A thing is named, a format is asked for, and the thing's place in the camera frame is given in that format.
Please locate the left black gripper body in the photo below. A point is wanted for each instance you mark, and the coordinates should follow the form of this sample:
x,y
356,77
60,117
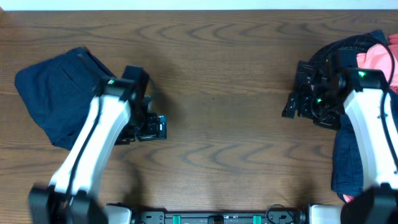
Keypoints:
x,y
140,125

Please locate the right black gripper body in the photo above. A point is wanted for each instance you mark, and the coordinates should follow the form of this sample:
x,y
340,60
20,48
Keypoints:
x,y
324,110

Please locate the navy blue shorts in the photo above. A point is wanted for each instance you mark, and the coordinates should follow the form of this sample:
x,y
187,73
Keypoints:
x,y
57,93

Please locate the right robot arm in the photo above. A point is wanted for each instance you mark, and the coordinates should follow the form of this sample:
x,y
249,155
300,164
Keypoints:
x,y
363,95

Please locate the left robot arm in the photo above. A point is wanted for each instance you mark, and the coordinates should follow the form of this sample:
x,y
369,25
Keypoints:
x,y
119,114

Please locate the pink coral garment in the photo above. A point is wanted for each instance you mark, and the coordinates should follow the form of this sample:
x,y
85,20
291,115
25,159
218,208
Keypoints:
x,y
377,58

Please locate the dark blue denim garment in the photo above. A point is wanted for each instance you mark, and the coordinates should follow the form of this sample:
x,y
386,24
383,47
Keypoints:
x,y
347,176

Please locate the red coral garment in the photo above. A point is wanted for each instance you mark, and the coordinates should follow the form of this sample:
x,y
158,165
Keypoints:
x,y
393,39

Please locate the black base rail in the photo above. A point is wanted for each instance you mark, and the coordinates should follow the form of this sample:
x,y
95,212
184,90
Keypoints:
x,y
276,214

